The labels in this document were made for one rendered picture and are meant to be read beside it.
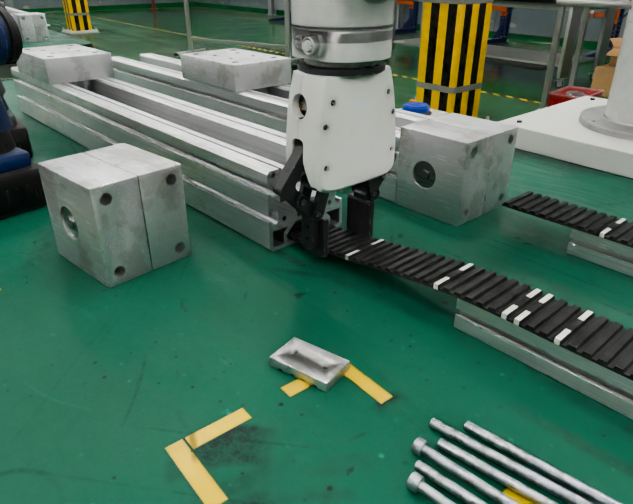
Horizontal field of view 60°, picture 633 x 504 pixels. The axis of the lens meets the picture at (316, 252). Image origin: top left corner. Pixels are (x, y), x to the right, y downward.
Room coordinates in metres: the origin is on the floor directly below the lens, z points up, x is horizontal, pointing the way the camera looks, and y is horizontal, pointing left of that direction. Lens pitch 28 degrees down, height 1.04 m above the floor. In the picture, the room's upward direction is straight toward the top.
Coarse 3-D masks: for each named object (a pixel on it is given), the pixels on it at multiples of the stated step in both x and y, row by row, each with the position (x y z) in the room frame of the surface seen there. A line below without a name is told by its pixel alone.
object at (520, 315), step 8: (536, 288) 0.36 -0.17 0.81; (528, 296) 0.35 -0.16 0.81; (536, 296) 0.36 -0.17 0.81; (544, 296) 0.35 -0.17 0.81; (552, 296) 0.35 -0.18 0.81; (512, 304) 0.35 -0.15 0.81; (520, 304) 0.34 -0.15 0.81; (528, 304) 0.35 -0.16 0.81; (536, 304) 0.34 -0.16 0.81; (544, 304) 0.34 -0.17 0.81; (504, 312) 0.33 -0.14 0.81; (512, 312) 0.33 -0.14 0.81; (520, 312) 0.34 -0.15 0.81; (528, 312) 0.33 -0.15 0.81; (536, 312) 0.34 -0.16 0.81; (512, 320) 0.32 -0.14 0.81; (520, 320) 0.32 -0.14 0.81; (528, 320) 0.33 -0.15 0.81
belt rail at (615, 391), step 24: (480, 312) 0.35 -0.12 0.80; (480, 336) 0.34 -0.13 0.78; (504, 336) 0.34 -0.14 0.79; (528, 336) 0.32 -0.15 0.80; (528, 360) 0.32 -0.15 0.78; (552, 360) 0.31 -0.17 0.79; (576, 360) 0.29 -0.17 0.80; (576, 384) 0.29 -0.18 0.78; (600, 384) 0.28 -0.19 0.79; (624, 384) 0.27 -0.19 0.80; (624, 408) 0.27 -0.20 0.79
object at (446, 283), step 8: (472, 264) 0.41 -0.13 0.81; (456, 272) 0.39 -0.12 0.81; (464, 272) 0.40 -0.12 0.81; (472, 272) 0.39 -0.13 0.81; (480, 272) 0.39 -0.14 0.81; (440, 280) 0.38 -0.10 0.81; (448, 280) 0.38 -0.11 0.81; (456, 280) 0.38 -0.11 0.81; (464, 280) 0.38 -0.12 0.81; (472, 280) 0.38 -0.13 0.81; (440, 288) 0.37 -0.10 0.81; (448, 288) 0.37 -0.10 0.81; (456, 288) 0.37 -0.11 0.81
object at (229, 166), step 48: (48, 96) 0.94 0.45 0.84; (96, 96) 0.83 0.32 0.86; (144, 96) 0.84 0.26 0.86; (96, 144) 0.81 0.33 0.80; (144, 144) 0.68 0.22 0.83; (192, 144) 0.59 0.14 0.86; (240, 144) 0.65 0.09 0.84; (192, 192) 0.60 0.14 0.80; (240, 192) 0.53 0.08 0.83; (288, 240) 0.51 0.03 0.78
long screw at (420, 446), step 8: (416, 440) 0.24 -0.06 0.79; (424, 440) 0.24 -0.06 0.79; (416, 448) 0.23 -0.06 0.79; (424, 448) 0.23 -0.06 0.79; (432, 456) 0.23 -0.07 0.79; (440, 456) 0.23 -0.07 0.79; (440, 464) 0.22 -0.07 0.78; (448, 464) 0.22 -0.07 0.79; (456, 464) 0.22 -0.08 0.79; (456, 472) 0.22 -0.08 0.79; (464, 472) 0.21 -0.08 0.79; (464, 480) 0.21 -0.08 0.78; (472, 480) 0.21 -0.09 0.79; (480, 480) 0.21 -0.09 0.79; (480, 488) 0.21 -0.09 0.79; (488, 488) 0.20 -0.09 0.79; (488, 496) 0.20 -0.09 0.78; (496, 496) 0.20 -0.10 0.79; (504, 496) 0.20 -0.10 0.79
